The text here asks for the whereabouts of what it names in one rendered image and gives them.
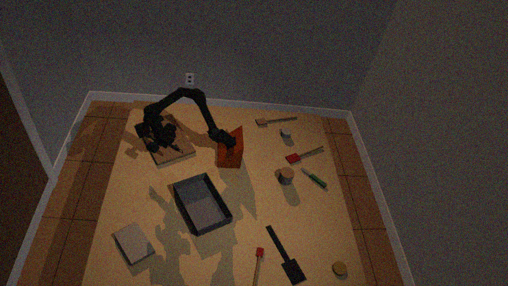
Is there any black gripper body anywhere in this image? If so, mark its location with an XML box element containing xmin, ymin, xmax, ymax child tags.
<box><xmin>146</xmin><ymin>122</ymin><xmax>177</xmax><ymax>153</ymax></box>

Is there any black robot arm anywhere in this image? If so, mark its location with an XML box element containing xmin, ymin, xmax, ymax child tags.
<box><xmin>134</xmin><ymin>87</ymin><xmax>236</xmax><ymax>150</ymax></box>

